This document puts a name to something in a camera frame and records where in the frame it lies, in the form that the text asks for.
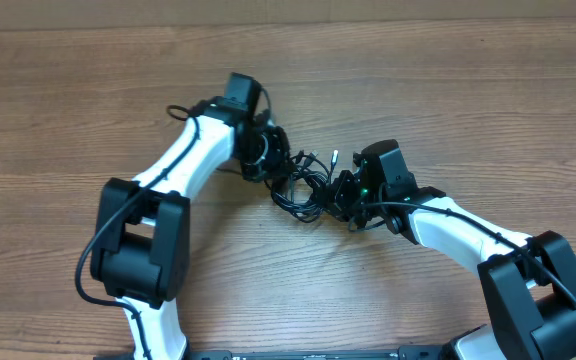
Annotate black usb cable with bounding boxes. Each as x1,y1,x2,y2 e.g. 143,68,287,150
216,148,340,224

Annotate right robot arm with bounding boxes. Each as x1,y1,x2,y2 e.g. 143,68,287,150
322,139,576,360

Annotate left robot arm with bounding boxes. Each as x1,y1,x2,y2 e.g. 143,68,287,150
78,73,289,359

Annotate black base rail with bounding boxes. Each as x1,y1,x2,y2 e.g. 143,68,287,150
92,344,469,360

